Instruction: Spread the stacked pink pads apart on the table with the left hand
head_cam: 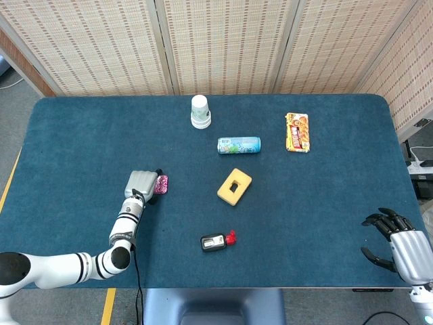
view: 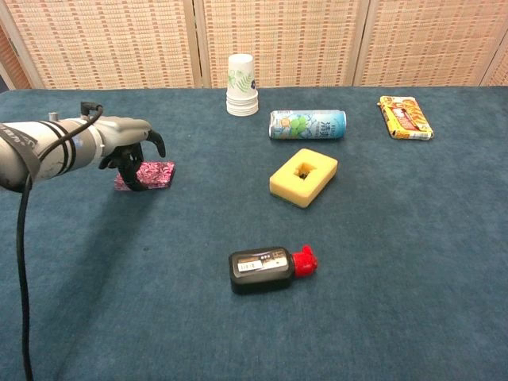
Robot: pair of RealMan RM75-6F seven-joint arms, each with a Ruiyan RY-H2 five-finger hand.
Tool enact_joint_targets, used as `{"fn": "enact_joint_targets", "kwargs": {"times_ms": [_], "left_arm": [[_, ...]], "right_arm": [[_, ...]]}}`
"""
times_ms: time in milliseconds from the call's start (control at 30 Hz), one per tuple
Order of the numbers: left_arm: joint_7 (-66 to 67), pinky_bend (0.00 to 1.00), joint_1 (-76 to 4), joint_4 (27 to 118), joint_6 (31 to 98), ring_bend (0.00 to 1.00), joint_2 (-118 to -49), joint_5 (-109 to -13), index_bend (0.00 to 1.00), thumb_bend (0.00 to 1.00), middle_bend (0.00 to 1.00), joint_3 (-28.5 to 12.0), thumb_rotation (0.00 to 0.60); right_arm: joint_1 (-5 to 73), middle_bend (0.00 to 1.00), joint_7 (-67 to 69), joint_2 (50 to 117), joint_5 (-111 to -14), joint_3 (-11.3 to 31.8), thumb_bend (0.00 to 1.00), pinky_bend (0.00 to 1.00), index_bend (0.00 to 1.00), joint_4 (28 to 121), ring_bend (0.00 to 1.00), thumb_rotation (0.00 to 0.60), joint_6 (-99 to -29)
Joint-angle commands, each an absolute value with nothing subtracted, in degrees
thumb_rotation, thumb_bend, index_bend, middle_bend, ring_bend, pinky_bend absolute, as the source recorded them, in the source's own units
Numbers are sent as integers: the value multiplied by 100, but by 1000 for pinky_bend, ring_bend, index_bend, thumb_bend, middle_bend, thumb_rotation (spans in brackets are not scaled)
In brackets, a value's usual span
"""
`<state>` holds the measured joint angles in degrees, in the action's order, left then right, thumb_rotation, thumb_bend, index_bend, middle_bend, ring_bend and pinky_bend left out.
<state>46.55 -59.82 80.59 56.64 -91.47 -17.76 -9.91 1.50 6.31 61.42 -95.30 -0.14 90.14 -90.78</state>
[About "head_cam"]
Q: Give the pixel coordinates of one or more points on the blue felt table cover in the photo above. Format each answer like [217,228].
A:
[304,220]

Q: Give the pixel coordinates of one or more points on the woven bamboo screen panel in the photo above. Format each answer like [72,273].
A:
[94,44]
[338,44]
[20,57]
[226,44]
[409,78]

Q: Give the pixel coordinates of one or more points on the yellow snack packet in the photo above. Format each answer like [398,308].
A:
[298,133]

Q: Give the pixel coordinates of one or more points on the black table control panel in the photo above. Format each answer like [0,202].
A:
[372,289]

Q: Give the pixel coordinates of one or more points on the metal screen hinge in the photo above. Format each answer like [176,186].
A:
[423,122]

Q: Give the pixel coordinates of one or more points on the white paper cup stack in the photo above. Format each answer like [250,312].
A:
[200,111]

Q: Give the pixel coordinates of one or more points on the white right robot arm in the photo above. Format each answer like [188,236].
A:
[423,301]

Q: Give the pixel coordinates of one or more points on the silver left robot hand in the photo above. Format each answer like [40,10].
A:
[140,184]

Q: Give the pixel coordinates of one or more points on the pink patterned packet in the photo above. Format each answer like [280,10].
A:
[164,184]

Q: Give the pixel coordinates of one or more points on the black ink bottle red cap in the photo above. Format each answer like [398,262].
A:
[212,243]

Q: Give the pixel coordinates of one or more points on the white power strip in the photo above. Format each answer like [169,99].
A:
[421,166]

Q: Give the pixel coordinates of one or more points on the light blue drink can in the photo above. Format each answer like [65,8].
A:
[240,145]

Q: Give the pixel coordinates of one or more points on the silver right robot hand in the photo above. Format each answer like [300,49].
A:
[411,250]

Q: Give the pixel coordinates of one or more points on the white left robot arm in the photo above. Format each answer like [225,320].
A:
[121,225]

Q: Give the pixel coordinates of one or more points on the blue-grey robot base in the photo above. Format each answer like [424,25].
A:
[213,306]

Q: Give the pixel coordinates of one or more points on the yellow sponge with square hole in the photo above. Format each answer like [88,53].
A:
[243,181]

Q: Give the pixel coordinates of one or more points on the yellow floor tape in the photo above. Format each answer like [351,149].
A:
[8,183]
[108,306]

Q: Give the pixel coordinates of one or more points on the black box on floor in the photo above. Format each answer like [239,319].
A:
[424,186]

